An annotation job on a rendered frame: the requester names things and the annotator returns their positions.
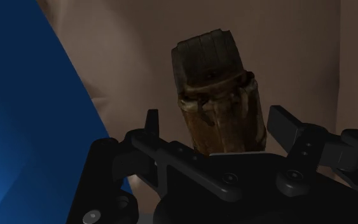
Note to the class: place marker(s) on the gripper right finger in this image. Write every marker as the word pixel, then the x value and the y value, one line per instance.
pixel 309 142

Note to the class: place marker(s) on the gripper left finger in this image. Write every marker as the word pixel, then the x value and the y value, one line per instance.
pixel 178 155

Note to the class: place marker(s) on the brown wooden barrel-shaped figure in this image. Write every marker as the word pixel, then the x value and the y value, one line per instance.
pixel 219 99

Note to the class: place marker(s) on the beige sofa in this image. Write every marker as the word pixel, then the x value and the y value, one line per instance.
pixel 290 46

